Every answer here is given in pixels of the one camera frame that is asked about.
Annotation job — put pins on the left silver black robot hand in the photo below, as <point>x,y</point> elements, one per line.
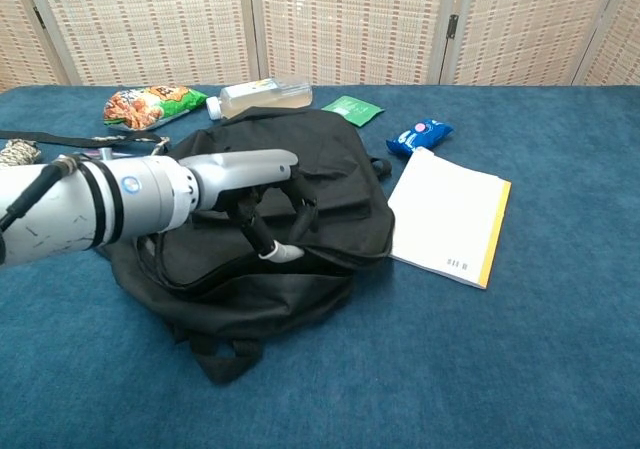
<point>240,171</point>

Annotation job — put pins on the black backpack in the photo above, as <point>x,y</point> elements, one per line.
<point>310,169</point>

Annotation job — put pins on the white notebook yellow spine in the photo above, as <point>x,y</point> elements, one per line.
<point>445,214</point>

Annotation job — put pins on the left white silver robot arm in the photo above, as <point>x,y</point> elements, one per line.
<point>75,209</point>

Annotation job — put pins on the clear plastic drink bottle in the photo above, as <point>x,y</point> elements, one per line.
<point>265,96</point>

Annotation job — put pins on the green orange snack bag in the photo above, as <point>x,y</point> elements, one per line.
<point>145,106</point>

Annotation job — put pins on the green flat packet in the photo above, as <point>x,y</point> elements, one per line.
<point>352,109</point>

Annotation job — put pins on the blue cookie pack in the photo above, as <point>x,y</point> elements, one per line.
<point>417,136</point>

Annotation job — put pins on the woven bamboo folding screen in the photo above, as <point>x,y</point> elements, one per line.
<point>350,24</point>

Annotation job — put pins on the blue felt table cover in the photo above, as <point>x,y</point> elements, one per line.
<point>500,344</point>

